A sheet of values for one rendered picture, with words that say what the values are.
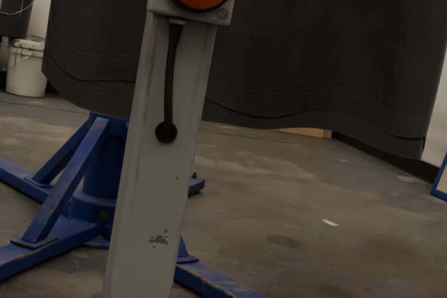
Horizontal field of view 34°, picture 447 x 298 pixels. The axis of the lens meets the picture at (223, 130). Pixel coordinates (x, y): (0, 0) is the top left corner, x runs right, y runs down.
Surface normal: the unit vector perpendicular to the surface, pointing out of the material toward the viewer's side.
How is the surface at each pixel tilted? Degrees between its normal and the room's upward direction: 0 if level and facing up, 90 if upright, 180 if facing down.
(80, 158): 43
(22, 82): 93
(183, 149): 90
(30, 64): 93
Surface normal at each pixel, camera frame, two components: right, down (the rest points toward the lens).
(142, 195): 0.22, 0.16
